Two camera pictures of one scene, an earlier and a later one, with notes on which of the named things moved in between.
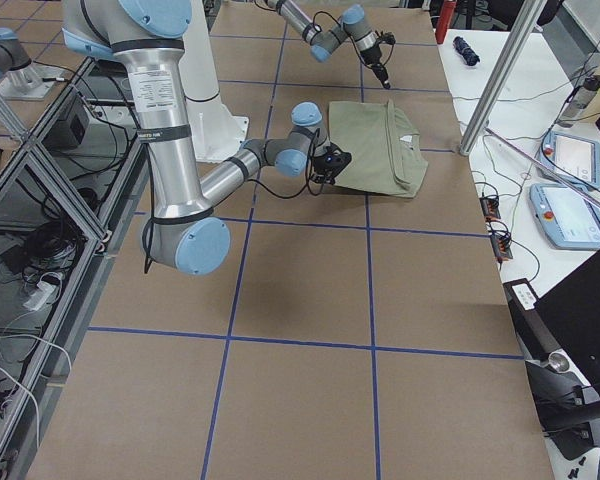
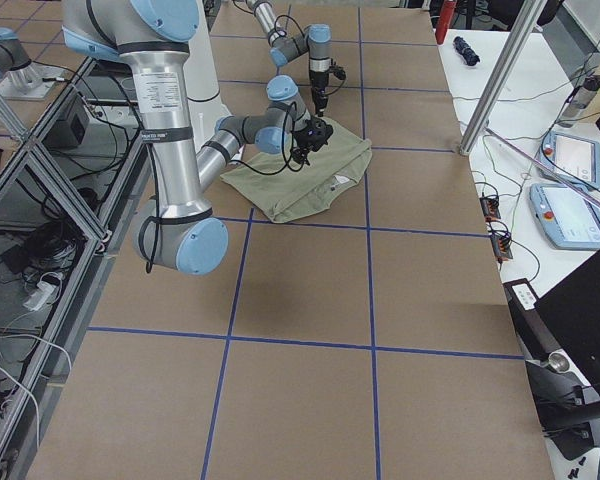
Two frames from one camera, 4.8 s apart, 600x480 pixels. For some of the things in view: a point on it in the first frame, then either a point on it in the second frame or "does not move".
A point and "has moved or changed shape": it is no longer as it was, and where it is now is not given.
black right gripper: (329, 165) → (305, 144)
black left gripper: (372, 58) → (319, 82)
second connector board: (500, 242) does not move
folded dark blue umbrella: (461, 46) does not move
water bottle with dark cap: (581, 99) does not move
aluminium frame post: (497, 86) does not move
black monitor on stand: (571, 338) does not move
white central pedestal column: (217, 133) does not move
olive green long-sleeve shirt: (383, 145) has moved or changed shape
